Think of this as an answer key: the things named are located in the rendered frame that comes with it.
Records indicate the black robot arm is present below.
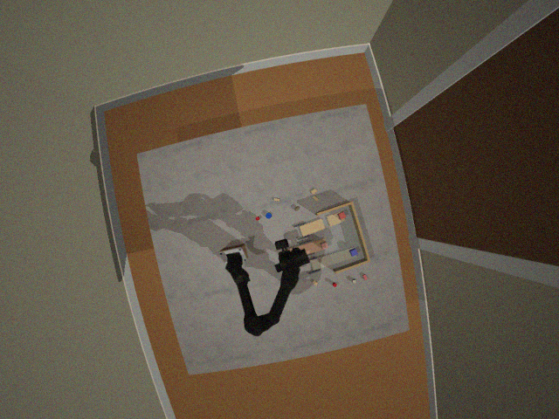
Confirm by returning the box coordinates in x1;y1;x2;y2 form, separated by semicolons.
225;248;310;336

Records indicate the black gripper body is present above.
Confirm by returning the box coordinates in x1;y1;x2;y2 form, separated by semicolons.
275;239;291;260

